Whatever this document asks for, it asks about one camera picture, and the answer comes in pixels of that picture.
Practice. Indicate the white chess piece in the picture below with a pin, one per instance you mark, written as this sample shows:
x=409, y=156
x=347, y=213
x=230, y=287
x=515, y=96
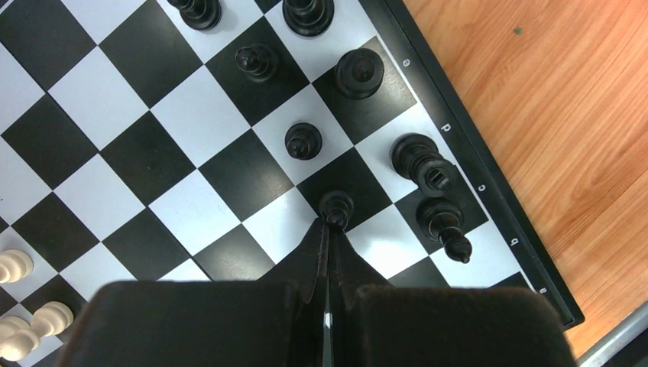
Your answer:
x=15, y=265
x=19, y=338

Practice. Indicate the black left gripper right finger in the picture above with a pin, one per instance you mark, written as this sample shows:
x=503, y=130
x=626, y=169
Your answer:
x=377, y=324

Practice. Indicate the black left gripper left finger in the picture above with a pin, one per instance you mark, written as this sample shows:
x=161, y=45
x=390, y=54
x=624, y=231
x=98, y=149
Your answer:
x=276, y=320

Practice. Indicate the black chess piece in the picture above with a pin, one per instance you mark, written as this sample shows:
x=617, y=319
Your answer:
x=416, y=157
x=200, y=15
x=303, y=141
x=441, y=220
x=336, y=207
x=258, y=62
x=308, y=18
x=359, y=73

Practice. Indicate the black and white chessboard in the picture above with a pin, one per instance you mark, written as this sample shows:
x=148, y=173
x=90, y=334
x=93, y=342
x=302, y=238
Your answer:
x=134, y=149

